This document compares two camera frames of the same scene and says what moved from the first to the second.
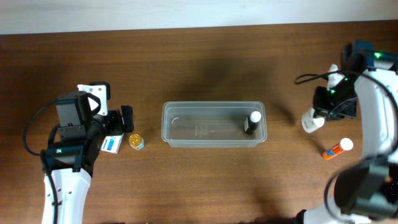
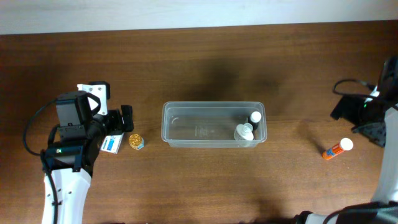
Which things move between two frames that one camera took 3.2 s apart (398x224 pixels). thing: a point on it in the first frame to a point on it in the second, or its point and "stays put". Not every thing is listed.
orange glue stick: x=345 y=144 stays put
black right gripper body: x=321 y=101 to x=344 y=107
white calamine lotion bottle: x=309 y=123 to x=244 y=132
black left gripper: x=126 y=118 stays put
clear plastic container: x=211 y=124 stays put
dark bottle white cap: x=251 y=122 stays put
